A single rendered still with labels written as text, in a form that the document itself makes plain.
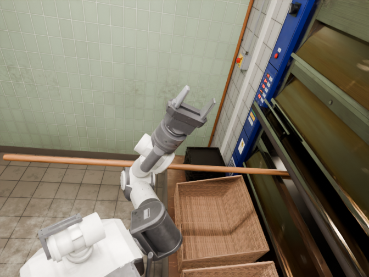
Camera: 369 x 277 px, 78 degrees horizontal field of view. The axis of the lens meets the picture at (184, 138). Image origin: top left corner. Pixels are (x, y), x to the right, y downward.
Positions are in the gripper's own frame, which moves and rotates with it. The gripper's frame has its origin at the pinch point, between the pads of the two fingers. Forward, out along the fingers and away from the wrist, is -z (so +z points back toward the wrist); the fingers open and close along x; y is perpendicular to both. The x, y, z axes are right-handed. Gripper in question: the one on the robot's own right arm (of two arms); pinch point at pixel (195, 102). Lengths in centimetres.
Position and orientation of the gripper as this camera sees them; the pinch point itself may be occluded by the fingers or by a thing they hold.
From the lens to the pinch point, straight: 61.1
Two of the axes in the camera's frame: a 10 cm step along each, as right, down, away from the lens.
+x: -8.4, -3.1, -4.4
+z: -5.3, 6.1, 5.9
